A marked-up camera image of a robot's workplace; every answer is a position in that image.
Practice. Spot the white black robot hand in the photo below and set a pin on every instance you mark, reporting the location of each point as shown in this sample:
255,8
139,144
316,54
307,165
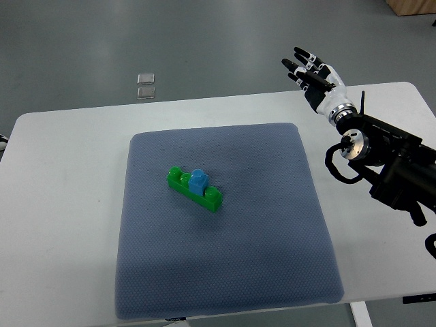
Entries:
323,88

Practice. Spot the blue toy block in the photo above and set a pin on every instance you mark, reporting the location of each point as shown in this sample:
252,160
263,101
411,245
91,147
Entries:
198,182

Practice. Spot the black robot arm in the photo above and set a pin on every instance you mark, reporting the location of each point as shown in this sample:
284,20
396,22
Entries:
400,169

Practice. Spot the green four-stud toy block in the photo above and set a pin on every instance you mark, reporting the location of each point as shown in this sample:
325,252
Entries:
178,180

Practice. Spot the wooden furniture corner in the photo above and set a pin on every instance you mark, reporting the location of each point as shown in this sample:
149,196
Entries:
412,7

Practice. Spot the blue-grey textured mat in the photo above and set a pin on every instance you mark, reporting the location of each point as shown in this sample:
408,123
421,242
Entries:
267,246

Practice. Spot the upper metal floor plate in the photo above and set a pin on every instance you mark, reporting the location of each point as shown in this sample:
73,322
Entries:
145,78

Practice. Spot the white table leg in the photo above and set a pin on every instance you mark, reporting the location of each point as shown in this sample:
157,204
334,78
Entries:
360,314

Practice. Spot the black table control panel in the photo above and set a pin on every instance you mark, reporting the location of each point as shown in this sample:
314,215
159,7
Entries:
419,298

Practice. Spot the white shoe tip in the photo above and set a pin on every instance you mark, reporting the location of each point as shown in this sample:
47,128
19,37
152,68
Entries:
3,142

